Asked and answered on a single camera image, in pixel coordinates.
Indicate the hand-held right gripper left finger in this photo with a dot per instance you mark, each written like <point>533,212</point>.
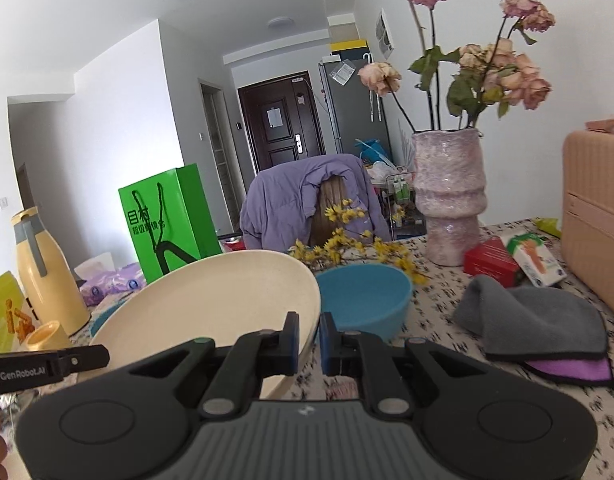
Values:
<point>292,340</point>

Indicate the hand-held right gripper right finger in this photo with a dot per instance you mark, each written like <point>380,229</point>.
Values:
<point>328,345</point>

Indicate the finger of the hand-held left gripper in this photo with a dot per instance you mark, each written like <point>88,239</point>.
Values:
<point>87,359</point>

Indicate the blue bowl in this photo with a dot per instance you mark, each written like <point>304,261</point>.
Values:
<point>362,305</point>
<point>104,319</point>

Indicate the cream plate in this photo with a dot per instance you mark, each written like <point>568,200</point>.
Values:
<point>202,295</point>

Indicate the yellow mug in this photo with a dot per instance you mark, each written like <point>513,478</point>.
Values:
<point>47,336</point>

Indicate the yellow-green carton box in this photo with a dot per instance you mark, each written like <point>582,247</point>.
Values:
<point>2,310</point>

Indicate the purple tissue pack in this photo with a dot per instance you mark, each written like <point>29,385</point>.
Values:
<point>117,284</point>

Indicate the yellow thermos jug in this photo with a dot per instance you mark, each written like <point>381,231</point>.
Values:
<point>52,285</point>

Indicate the white tissue pack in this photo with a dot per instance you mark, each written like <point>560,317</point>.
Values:
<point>94,266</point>

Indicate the yellow flower branch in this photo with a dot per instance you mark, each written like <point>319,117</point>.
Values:
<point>337,247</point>

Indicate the purple jacket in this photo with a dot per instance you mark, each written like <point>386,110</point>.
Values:
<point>282,195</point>

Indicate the wooden chair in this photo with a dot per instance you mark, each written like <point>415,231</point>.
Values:
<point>332,192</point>

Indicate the green paper bag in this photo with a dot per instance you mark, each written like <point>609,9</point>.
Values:
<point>192,210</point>

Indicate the red box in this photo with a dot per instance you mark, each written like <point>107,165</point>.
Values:
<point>489,261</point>

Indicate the pink textured vase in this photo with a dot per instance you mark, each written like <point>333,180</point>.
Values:
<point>447,200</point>

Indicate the dark brown door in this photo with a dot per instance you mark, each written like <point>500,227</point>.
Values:
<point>282,145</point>

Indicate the blue white plastic bag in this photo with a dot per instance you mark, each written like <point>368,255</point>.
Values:
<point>373,151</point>

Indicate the grey cloth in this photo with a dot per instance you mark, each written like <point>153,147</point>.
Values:
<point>527,320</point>

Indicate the carrot print packet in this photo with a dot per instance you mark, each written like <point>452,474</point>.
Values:
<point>537,260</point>

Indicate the grey fridge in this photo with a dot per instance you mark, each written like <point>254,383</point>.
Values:
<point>347,110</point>

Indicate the purple cloth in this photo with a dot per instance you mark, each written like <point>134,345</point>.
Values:
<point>572,371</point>

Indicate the green plastic wrapper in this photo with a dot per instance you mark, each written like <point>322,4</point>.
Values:
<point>548,226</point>

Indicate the white umbrella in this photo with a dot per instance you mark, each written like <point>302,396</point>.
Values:
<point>374,85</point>

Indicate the yellow and black box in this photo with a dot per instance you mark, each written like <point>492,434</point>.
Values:
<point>348,49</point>

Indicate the pink hard case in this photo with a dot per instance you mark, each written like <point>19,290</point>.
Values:
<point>597,220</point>

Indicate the round ceiling lamp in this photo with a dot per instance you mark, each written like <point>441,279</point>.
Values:
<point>280,22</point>

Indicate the white wall panel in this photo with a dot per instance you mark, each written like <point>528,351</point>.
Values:
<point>385,32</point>

